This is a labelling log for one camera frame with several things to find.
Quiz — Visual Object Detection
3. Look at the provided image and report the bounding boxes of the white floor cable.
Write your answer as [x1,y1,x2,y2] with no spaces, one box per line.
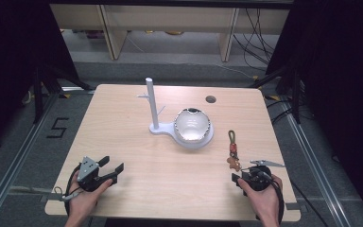
[216,63,257,79]

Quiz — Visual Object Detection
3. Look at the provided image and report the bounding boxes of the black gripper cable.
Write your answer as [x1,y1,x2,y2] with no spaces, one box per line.
[264,171,286,222]
[63,165,83,219]

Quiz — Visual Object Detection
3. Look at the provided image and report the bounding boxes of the black metal stand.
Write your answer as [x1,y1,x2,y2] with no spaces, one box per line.
[32,62,96,125]
[249,67,303,125]

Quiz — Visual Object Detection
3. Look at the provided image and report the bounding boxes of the white bowl with silver rim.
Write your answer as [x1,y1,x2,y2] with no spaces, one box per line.
[173,107,211,142]

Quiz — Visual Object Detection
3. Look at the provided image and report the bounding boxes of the white jewelry stand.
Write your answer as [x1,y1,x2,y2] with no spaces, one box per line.
[136,77,216,150]

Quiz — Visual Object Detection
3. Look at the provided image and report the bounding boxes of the black curtain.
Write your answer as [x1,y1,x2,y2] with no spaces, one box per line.
[0,0,80,156]
[266,0,363,221]

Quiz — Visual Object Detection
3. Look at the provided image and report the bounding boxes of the black floor cable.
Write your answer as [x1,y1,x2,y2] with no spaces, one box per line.
[290,179,329,227]

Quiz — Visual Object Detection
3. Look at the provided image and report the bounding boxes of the metal floor rail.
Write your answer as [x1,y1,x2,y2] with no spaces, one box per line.
[280,100,354,227]
[0,91,60,227]

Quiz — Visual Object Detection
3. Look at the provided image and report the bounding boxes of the keychain with gingerbread charm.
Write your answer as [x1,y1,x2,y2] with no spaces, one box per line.
[226,130,243,173]

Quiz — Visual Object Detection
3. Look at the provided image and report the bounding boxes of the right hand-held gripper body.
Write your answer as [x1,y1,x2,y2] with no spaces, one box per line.
[239,159,285,192]

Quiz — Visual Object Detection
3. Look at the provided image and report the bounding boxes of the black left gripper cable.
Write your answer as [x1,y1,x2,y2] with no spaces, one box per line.
[63,165,83,219]

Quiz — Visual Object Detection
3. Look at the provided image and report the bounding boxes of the person's left hand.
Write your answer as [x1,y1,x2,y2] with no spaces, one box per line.
[68,178,114,219]

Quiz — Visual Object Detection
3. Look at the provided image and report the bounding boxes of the bundle of black cables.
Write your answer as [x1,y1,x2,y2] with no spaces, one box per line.
[232,9,280,72]

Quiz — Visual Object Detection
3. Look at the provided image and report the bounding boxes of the beige wooden shelf unit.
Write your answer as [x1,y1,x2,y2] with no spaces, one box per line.
[49,3,291,62]

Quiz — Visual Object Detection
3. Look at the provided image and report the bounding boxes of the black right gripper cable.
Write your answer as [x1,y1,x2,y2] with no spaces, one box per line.
[264,171,286,222]

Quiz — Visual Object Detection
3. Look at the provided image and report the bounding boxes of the person's right hand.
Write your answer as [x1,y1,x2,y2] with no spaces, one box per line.
[237,174,284,222]

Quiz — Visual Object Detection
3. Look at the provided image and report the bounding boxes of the grey cable with plug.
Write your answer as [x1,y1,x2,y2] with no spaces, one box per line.
[52,185,83,202]

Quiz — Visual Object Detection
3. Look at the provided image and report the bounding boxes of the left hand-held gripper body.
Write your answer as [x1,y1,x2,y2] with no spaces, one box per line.
[76,156,114,193]

